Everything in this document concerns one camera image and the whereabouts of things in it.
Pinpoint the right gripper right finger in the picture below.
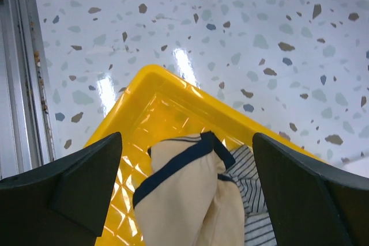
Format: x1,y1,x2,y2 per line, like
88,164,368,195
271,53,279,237
253,133,368,245

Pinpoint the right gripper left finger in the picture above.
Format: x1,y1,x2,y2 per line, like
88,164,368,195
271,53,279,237
1,132,122,245

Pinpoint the grey striped underwear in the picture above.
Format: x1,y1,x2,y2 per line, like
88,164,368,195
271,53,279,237
225,145,277,245

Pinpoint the beige underwear navy trim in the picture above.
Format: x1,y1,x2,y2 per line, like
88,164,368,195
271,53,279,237
133,131,245,245

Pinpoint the yellow plastic tray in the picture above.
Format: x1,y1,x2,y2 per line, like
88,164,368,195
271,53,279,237
83,64,326,246

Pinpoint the aluminium rail frame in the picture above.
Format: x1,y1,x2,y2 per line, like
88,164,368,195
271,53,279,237
1,0,53,179

